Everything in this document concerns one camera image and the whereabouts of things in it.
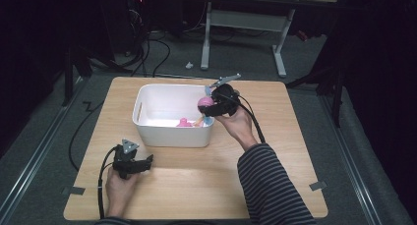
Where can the black stand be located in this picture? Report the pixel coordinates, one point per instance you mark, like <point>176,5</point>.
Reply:
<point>68,77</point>
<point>336,97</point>

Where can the pink rubber toy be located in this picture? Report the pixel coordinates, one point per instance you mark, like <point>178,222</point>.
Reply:
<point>184,123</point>

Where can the white paper scrap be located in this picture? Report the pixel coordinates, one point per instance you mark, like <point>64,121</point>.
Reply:
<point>189,65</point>

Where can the metal floor rail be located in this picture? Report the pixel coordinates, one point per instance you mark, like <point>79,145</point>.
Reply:
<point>39,146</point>
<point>354,166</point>

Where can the white plastic bin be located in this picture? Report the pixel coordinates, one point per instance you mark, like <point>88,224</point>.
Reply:
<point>173,136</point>

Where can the person's left hand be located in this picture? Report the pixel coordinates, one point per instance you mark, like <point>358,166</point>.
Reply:
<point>118,195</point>

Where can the desk with white legs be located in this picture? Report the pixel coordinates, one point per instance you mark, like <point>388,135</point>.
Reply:
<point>249,20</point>

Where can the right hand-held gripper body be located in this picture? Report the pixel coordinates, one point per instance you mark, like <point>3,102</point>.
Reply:
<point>226,100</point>

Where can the grey tape piece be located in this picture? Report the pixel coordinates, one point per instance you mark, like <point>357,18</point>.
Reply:
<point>318,185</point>
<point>77,190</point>

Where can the person's right hand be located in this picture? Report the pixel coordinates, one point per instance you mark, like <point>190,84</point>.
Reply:
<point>239,126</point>

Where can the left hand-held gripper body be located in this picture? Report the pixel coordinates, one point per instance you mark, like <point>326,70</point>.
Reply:
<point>126,162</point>

